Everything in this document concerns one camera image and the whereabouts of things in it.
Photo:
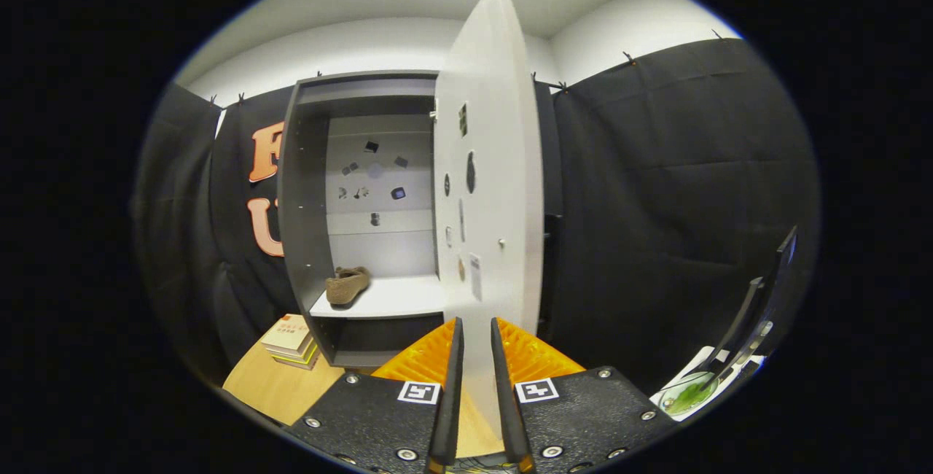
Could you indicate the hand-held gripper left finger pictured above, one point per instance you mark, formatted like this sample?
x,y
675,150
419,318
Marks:
x,y
448,416

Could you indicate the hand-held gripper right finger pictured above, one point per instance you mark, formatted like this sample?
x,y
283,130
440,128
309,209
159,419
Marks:
x,y
508,416

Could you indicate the brown fuzzy shoe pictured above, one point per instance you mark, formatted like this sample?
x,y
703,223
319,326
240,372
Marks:
x,y
344,286

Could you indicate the dark grey shoe cabinet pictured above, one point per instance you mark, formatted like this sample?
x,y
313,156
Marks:
x,y
302,204

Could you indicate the white cabinet shelf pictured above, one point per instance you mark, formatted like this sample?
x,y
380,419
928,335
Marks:
x,y
401,295

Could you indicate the yellow edged book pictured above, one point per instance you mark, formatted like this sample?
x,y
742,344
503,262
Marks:
x,y
302,359

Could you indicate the green round dish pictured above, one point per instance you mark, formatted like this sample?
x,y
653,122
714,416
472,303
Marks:
x,y
685,397

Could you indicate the orange white book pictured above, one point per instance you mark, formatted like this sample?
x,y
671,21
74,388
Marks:
x,y
288,332

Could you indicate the white flat object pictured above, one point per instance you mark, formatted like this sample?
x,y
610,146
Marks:
x,y
700,361

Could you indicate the black metal stand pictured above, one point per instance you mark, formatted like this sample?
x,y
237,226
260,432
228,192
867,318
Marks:
x,y
743,313

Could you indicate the black backdrop cloth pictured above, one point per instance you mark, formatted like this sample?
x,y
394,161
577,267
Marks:
x,y
656,204

